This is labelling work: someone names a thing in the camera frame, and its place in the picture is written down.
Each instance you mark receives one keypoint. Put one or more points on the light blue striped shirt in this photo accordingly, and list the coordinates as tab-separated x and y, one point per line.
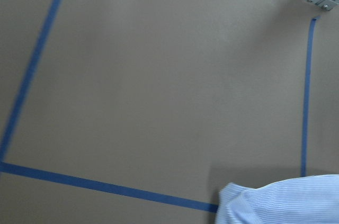
311	199

